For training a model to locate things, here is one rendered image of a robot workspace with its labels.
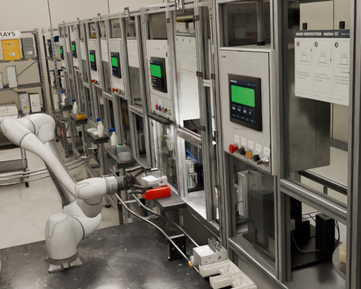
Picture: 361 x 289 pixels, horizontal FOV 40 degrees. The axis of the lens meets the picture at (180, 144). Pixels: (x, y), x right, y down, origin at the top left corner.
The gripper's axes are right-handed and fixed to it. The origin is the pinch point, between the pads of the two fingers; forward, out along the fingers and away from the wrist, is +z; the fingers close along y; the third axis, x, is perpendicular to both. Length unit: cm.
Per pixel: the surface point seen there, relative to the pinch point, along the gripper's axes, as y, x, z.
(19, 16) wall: 112, 750, -16
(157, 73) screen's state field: 52, 35, 18
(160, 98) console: 36, 41, 20
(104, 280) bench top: -44, -15, -34
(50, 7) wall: 125, 750, 44
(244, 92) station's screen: 52, -74, 18
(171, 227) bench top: -44, 30, 18
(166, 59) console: 60, 25, 20
